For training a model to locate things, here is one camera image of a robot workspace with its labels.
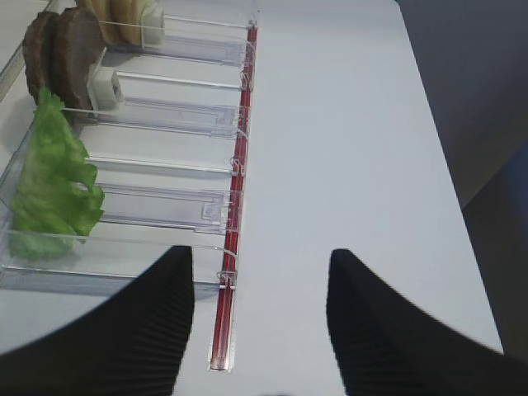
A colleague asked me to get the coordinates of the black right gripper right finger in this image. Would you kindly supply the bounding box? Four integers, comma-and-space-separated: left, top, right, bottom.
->
326, 249, 527, 395

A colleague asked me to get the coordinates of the bun half rear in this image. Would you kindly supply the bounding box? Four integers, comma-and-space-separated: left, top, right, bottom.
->
77, 0, 121, 45

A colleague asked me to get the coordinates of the white pusher block rear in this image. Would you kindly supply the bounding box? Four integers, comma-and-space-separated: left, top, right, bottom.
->
141, 2, 164, 45

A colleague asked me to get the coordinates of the red rack rail strip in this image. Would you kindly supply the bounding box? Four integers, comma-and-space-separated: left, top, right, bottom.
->
210, 21, 257, 372

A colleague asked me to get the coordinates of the clear acrylic right rack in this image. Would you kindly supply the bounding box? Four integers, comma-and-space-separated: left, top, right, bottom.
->
1, 1, 257, 296

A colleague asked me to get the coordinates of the green lettuce leaf in rack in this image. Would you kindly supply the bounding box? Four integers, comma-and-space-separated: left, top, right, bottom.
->
9, 87, 105, 260

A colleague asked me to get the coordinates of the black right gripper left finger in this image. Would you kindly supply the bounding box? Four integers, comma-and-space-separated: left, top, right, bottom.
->
1, 246, 194, 395

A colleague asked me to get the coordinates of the bun half front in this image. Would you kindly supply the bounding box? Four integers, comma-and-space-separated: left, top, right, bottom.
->
110, 0, 153, 45

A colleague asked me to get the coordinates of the white pusher block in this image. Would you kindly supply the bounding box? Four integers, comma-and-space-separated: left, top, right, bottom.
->
87, 66, 123, 111
141, 2, 164, 45

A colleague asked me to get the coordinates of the brown meat patty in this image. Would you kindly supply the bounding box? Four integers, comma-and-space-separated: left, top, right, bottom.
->
50, 7, 106, 110
22, 11, 59, 104

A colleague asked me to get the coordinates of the bun half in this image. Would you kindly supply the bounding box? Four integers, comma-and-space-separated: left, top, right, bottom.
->
110, 0, 153, 45
77, 0, 121, 45

